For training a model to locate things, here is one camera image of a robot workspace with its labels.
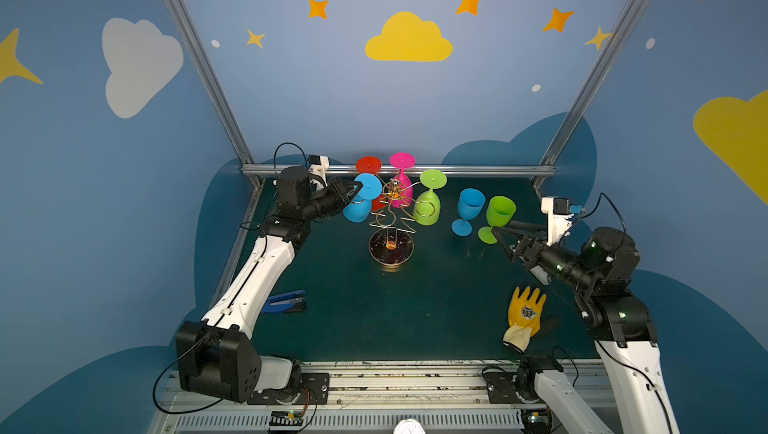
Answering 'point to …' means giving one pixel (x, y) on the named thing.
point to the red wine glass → (372, 165)
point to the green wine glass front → (499, 211)
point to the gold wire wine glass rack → (391, 246)
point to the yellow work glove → (524, 318)
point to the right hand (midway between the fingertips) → (507, 224)
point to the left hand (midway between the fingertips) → (360, 181)
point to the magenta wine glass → (400, 189)
